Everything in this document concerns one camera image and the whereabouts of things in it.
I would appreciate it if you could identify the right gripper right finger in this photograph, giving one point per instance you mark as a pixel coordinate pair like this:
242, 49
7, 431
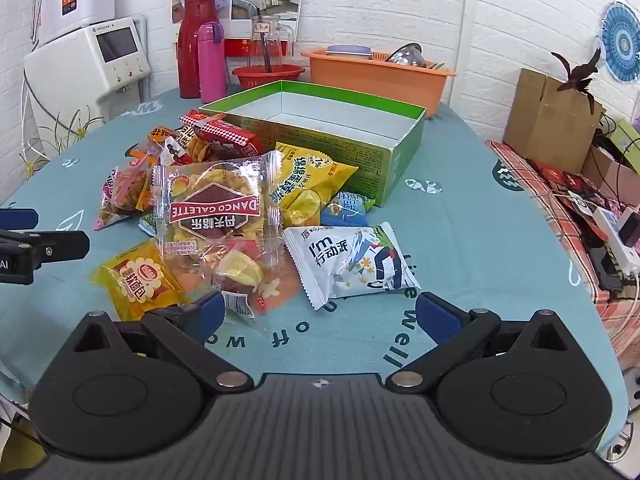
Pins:
460, 337

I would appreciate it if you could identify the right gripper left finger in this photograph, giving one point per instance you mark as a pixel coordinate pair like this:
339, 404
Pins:
179, 333

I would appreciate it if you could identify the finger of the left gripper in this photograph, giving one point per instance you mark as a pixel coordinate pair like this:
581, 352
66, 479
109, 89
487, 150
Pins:
23, 253
18, 219

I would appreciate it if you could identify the yellow bread snack pack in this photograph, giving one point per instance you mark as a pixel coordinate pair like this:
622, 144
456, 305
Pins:
139, 281

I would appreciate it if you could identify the clear Danco galette bag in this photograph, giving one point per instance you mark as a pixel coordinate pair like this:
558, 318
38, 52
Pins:
218, 221

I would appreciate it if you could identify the orange clear snack pack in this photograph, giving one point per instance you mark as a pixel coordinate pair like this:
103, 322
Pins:
128, 188

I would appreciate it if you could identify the white blue snack pack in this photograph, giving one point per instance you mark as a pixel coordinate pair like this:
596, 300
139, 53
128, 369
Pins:
336, 262

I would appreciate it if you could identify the small blue snack pack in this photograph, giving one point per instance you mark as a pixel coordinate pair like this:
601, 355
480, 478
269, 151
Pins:
346, 209

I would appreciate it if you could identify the yellow chips bag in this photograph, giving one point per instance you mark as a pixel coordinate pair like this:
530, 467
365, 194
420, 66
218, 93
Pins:
303, 182

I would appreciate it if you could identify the red checkered snack pack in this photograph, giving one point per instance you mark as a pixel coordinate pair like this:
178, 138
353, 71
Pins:
222, 132

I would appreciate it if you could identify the white water dispenser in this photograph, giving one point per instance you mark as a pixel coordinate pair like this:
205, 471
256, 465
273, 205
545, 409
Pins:
92, 72

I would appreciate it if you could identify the plaid cloth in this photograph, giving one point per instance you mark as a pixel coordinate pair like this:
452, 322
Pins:
566, 202

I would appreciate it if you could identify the white power strip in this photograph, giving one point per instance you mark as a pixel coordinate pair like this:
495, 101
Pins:
626, 257

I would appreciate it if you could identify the green cardboard box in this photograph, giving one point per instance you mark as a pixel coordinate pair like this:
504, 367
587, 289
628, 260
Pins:
377, 135

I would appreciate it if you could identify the brown cardboard box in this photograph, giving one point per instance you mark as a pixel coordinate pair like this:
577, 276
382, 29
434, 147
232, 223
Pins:
550, 125

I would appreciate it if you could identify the red plastic basket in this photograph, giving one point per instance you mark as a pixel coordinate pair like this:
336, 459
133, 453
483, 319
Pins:
255, 76

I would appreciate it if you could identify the pink thermos bottle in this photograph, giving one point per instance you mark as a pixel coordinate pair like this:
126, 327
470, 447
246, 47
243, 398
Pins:
212, 65

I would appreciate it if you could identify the orange plastic basin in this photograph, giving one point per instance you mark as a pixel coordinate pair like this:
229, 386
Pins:
414, 85

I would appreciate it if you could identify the dark red plant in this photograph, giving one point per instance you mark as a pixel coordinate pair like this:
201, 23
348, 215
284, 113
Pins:
578, 78

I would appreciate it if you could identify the red thermos jug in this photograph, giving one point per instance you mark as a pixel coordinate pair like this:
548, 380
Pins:
196, 13

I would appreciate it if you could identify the steel bowl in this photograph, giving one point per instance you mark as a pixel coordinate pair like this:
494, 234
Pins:
408, 55

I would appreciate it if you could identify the glass pitcher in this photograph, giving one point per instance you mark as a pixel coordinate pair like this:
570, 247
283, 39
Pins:
271, 42

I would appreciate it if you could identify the blue lidded bowl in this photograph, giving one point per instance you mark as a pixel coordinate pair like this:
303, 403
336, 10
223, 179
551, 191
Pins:
350, 50

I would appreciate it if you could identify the blue round wall decoration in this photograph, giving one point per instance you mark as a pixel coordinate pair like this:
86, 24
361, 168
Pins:
619, 36

